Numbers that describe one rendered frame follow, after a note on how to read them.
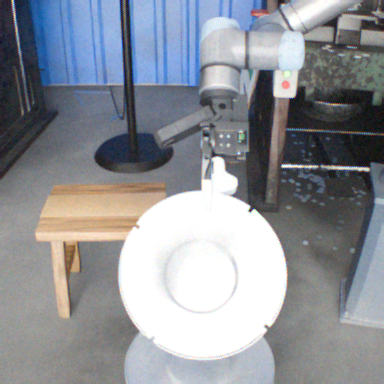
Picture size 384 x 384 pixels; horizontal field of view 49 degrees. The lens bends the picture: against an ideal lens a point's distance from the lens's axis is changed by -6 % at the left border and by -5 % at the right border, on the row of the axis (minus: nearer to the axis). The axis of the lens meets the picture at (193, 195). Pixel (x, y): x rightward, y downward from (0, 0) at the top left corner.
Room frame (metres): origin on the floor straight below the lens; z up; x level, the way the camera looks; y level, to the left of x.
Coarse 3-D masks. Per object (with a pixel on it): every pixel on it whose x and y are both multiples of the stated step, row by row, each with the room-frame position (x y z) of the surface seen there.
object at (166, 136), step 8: (192, 112) 0.72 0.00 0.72; (200, 112) 0.72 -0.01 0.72; (208, 112) 0.72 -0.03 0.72; (184, 120) 0.71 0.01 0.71; (192, 120) 0.71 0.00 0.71; (200, 120) 0.71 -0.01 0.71; (160, 128) 0.70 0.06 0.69; (168, 128) 0.70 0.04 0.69; (176, 128) 0.70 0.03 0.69; (184, 128) 0.70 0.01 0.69; (192, 128) 0.71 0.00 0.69; (160, 136) 0.69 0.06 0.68; (168, 136) 0.69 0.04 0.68; (176, 136) 0.70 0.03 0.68; (184, 136) 0.72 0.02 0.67; (160, 144) 0.69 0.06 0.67; (168, 144) 0.70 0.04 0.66
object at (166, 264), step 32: (192, 192) 0.64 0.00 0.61; (160, 224) 0.62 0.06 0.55; (192, 224) 0.61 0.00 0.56; (224, 224) 0.60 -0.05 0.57; (256, 224) 0.59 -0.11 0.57; (128, 256) 0.59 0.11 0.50; (160, 256) 0.58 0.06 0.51; (192, 256) 0.57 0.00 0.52; (224, 256) 0.56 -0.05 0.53; (256, 256) 0.56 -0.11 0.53; (128, 288) 0.55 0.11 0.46; (160, 288) 0.55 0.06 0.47; (192, 288) 0.54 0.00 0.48; (224, 288) 0.53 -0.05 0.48; (256, 288) 0.53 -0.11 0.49; (160, 320) 0.51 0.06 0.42; (192, 320) 0.51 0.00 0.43; (224, 320) 0.50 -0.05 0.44; (192, 352) 0.47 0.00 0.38; (224, 352) 0.47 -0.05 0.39
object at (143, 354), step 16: (144, 336) 0.58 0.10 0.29; (128, 352) 0.54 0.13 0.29; (144, 352) 0.54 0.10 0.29; (160, 352) 0.54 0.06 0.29; (240, 352) 0.54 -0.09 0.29; (256, 352) 0.54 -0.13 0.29; (128, 368) 0.50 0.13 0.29; (144, 368) 0.50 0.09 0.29; (160, 368) 0.50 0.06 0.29; (176, 368) 0.50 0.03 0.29; (192, 368) 0.50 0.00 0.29; (208, 368) 0.50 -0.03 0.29; (224, 368) 0.50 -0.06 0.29; (240, 368) 0.50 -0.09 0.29; (256, 368) 0.50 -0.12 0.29; (272, 368) 0.50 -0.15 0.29
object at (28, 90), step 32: (0, 0) 2.09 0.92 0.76; (0, 32) 2.05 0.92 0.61; (32, 32) 2.39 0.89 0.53; (0, 64) 2.00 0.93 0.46; (32, 64) 2.34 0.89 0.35; (0, 96) 1.97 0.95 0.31; (32, 96) 2.30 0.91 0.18; (0, 128) 1.91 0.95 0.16; (32, 128) 2.18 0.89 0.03; (0, 160) 1.82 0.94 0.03
